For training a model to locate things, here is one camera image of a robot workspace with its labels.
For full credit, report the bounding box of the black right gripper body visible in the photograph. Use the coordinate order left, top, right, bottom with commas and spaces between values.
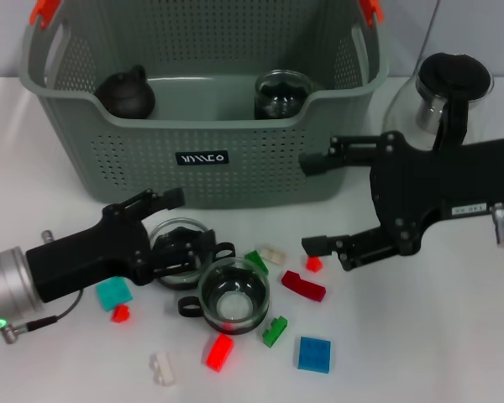
369, 130, 504, 257

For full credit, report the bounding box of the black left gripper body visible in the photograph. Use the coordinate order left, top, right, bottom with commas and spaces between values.
25, 207, 152, 304

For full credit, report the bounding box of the glass teacup with black base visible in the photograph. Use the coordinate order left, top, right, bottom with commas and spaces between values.
254, 70, 314, 113
148, 217, 236, 290
254, 90, 308, 121
178, 258, 272, 337

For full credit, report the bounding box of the dark red long building block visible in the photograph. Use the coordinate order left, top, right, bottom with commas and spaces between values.
281, 270, 327, 303

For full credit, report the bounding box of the grey perforated storage bin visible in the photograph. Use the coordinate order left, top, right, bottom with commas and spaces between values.
17, 0, 391, 209

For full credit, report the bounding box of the teal building block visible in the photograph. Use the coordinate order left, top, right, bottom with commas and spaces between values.
94, 276, 134, 312

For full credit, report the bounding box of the green rectangular building block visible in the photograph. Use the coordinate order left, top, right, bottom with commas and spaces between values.
244, 249, 270, 275

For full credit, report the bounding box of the translucent white building block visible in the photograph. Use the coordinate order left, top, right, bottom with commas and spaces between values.
258, 244, 290, 265

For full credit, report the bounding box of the bright red rectangular building block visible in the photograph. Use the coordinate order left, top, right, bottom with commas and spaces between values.
201, 333, 235, 373

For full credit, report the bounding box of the green stepped building block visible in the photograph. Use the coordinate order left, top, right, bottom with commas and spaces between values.
261, 315, 288, 348

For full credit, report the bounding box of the blue square building block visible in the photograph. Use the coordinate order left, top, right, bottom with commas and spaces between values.
296, 335, 333, 374

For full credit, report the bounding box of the glass pitcher with black lid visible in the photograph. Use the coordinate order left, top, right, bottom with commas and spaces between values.
381, 52, 495, 150

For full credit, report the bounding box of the small black clay teapot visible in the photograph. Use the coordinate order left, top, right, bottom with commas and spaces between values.
94, 63, 157, 119

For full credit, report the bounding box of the black cable with silver plug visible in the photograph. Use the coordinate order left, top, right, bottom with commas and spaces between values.
2, 289, 85, 345

